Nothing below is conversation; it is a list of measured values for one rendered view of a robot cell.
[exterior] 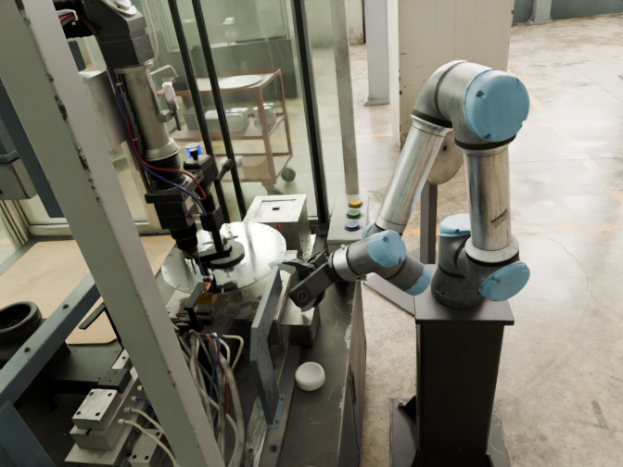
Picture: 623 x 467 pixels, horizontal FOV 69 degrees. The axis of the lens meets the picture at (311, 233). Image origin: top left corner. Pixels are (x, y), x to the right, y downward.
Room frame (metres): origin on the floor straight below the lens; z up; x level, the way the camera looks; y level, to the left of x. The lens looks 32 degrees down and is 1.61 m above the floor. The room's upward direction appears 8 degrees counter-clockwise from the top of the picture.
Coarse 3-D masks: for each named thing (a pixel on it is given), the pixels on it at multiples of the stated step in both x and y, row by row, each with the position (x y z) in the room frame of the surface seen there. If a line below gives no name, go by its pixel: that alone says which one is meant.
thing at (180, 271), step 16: (224, 224) 1.19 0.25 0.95; (240, 224) 1.17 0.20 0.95; (256, 224) 1.16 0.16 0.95; (208, 240) 1.11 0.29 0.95; (240, 240) 1.08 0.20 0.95; (256, 240) 1.07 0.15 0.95; (272, 240) 1.06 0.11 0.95; (176, 256) 1.05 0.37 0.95; (256, 256) 0.99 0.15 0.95; (272, 256) 0.98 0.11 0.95; (176, 272) 0.97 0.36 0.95; (192, 272) 0.96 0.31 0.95; (224, 272) 0.94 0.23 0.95; (240, 272) 0.93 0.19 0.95; (256, 272) 0.92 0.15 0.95; (176, 288) 0.90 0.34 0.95; (192, 288) 0.89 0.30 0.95; (224, 288) 0.87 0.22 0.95
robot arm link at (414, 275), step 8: (408, 256) 0.81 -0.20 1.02; (408, 264) 0.78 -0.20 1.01; (416, 264) 0.80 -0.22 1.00; (400, 272) 0.77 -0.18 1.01; (408, 272) 0.78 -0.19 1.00; (416, 272) 0.78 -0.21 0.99; (424, 272) 0.80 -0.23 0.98; (392, 280) 0.77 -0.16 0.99; (400, 280) 0.77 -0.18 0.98; (408, 280) 0.77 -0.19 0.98; (416, 280) 0.78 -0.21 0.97; (424, 280) 0.79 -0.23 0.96; (400, 288) 0.79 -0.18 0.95; (408, 288) 0.78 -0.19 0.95; (416, 288) 0.78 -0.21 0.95; (424, 288) 0.78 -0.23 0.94
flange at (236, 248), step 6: (228, 240) 1.08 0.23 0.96; (234, 240) 1.07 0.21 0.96; (210, 246) 1.06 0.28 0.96; (228, 246) 1.02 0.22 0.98; (234, 246) 1.04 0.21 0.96; (240, 246) 1.03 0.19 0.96; (234, 252) 1.01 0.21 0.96; (240, 252) 1.01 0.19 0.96; (228, 258) 0.99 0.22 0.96; (234, 258) 0.99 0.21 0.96; (240, 258) 0.99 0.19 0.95; (216, 264) 0.97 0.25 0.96; (222, 264) 0.97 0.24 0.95; (228, 264) 0.97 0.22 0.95
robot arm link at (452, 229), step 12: (456, 216) 1.02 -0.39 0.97; (468, 216) 1.01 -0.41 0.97; (444, 228) 0.97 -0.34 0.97; (456, 228) 0.95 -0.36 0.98; (468, 228) 0.94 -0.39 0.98; (444, 240) 0.97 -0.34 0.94; (456, 240) 0.94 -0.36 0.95; (444, 252) 0.96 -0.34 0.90; (456, 252) 0.92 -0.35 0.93; (444, 264) 0.96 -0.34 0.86; (456, 264) 0.91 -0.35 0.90
